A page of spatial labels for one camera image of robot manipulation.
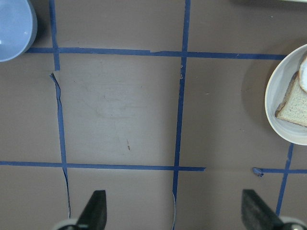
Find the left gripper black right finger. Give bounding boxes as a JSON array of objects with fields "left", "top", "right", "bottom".
[{"left": 241, "top": 189, "right": 284, "bottom": 230}]

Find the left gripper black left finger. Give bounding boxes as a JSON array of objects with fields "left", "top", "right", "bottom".
[{"left": 76, "top": 190, "right": 106, "bottom": 230}]

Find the bottom bread slice on plate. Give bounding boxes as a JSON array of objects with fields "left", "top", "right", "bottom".
[{"left": 275, "top": 71, "right": 307, "bottom": 127}]

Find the cream round plate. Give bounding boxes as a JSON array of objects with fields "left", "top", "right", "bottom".
[{"left": 264, "top": 45, "right": 307, "bottom": 146}]

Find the fried egg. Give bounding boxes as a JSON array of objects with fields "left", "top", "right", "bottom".
[{"left": 298, "top": 57, "right": 307, "bottom": 92}]

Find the blue bowl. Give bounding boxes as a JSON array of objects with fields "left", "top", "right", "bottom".
[{"left": 0, "top": 0, "right": 37, "bottom": 62}]

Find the cream bear tray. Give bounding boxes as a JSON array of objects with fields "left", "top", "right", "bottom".
[{"left": 236, "top": 0, "right": 307, "bottom": 3}]

